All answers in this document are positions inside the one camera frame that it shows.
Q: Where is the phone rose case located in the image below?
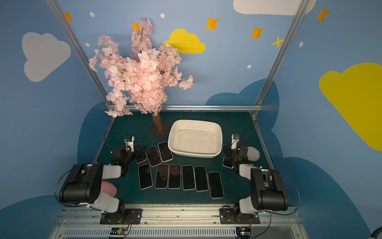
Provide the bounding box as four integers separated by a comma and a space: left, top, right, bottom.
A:
155, 164, 169, 189

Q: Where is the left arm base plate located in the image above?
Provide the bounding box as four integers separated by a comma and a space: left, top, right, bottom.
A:
99, 208, 143, 225

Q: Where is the phone salmon case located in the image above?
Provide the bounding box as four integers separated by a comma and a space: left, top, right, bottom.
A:
222, 155, 233, 169

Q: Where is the pink cherry blossom tree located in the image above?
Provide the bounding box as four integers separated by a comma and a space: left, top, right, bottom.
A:
89, 19, 193, 130

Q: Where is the phone white case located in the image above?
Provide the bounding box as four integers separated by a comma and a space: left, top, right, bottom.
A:
194, 166, 209, 192

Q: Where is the circuit board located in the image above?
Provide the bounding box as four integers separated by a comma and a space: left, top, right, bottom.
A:
109, 227, 128, 238
236, 227, 251, 239

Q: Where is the phone light pink case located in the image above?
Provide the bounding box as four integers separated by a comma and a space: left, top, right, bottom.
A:
208, 171, 224, 199

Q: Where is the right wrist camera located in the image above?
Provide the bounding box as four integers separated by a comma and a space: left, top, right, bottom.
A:
231, 134, 240, 150

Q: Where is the pink spray bottle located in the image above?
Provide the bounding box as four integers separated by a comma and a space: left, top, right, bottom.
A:
101, 181, 117, 197

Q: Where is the left circuit board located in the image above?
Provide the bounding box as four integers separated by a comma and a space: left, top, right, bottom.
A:
109, 227, 128, 238

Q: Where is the right circuit board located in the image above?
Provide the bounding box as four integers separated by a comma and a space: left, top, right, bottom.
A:
236, 227, 251, 239

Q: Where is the phone coral case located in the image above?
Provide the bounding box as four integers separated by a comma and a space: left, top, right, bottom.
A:
168, 164, 181, 189

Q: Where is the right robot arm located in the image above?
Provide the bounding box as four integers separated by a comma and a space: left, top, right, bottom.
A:
222, 145, 289, 214

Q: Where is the phone grey case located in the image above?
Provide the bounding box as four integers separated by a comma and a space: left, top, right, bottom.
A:
145, 146, 162, 167

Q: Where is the white round lid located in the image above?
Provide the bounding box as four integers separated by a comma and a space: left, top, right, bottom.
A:
246, 146, 261, 162

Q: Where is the white plastic storage box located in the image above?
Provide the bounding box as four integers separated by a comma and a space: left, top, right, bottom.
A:
168, 119, 223, 158

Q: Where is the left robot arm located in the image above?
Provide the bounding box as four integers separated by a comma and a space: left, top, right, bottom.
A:
55, 143, 147, 215

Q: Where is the phone cream case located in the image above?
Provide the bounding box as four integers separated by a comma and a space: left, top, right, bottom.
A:
158, 141, 174, 163

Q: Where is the brown tree base plate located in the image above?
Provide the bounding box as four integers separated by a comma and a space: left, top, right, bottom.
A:
148, 122, 171, 137

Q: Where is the phone pale blue case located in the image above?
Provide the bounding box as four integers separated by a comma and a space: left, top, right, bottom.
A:
134, 143, 148, 164

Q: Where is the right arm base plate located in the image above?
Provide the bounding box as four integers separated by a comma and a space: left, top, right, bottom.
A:
219, 207, 261, 225

